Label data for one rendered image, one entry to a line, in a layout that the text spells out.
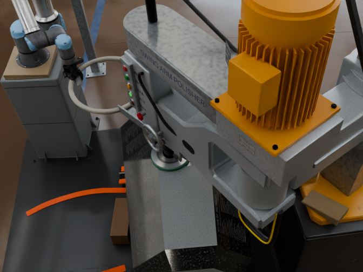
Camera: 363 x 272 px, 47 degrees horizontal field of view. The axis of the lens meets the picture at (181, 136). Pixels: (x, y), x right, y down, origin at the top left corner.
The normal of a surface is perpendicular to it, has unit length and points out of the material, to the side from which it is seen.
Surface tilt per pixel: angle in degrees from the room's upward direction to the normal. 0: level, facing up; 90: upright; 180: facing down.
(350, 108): 0
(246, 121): 0
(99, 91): 0
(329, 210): 11
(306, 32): 90
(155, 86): 90
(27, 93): 90
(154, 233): 45
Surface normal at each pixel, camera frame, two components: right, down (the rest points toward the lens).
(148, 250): -0.74, -0.38
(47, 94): 0.00, 0.75
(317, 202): -0.20, -0.74
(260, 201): -0.24, 0.74
